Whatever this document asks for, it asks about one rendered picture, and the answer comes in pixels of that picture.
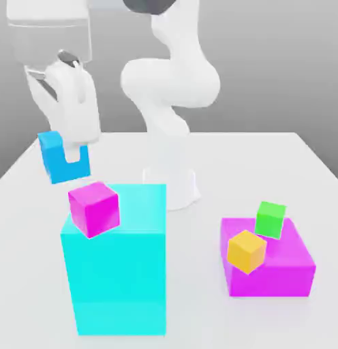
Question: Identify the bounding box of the small green cube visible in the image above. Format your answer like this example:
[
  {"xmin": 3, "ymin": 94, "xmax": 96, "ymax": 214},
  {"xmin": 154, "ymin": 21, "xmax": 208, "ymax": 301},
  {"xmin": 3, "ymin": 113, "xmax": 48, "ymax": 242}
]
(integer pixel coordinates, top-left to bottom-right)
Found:
[{"xmin": 253, "ymin": 200, "xmax": 288, "ymax": 241}]

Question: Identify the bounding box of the large magenta box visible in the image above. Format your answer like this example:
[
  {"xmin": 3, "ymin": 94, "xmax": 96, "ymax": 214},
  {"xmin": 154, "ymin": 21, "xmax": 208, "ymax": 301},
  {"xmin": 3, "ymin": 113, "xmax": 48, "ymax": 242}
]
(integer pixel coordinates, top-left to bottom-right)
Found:
[{"xmin": 219, "ymin": 217, "xmax": 318, "ymax": 299}]

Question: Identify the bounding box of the small blue cube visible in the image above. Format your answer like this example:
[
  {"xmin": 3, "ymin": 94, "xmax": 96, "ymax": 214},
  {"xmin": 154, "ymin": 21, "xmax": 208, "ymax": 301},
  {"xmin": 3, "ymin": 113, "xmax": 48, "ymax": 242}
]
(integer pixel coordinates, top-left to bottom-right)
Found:
[{"xmin": 37, "ymin": 130, "xmax": 91, "ymax": 185}]

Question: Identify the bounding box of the large cyan box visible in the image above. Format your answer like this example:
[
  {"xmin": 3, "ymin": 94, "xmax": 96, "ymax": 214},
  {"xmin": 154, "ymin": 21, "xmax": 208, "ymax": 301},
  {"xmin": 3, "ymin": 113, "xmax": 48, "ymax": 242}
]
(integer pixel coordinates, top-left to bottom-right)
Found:
[{"xmin": 59, "ymin": 183, "xmax": 168, "ymax": 337}]

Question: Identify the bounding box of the small magenta cube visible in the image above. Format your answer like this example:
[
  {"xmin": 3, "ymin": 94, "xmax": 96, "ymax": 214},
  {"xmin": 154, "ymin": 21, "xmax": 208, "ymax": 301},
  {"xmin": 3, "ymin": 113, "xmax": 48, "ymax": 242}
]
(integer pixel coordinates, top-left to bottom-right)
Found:
[{"xmin": 67, "ymin": 181, "xmax": 121, "ymax": 240}]

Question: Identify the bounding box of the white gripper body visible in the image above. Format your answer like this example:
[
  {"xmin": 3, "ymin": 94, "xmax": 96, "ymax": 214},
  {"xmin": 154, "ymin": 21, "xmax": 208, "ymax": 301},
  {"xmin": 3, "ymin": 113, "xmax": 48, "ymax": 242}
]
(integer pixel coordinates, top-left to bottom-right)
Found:
[{"xmin": 25, "ymin": 61, "xmax": 102, "ymax": 145}]

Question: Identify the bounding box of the small yellow cube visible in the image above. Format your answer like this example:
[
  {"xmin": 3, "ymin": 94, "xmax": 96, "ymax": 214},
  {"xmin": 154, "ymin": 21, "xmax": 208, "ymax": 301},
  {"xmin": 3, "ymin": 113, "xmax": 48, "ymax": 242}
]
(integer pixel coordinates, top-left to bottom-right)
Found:
[{"xmin": 226, "ymin": 229, "xmax": 268, "ymax": 275}]

